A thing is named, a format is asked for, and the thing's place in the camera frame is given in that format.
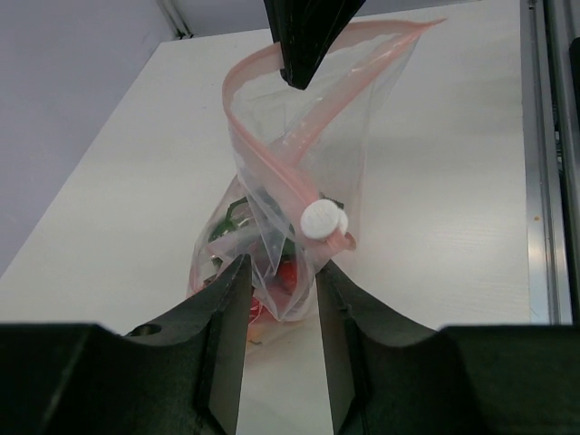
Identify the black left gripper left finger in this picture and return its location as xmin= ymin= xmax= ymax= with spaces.
xmin=1 ymin=256 xmax=253 ymax=434

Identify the aluminium mounting rail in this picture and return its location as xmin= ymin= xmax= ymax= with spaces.
xmin=520 ymin=1 xmax=579 ymax=324

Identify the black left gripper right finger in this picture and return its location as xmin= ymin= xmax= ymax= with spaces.
xmin=316 ymin=263 xmax=579 ymax=434

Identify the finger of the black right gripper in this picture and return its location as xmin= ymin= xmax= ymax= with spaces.
xmin=264 ymin=0 xmax=364 ymax=90

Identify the clear pink zip top bag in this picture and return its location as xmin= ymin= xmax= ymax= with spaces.
xmin=188 ymin=16 xmax=448 ymax=345

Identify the red strawberry bunch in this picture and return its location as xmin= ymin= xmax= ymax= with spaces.
xmin=198 ymin=194 xmax=345 ymax=345

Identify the left aluminium frame post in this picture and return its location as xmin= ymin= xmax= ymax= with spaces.
xmin=156 ymin=0 xmax=194 ymax=40

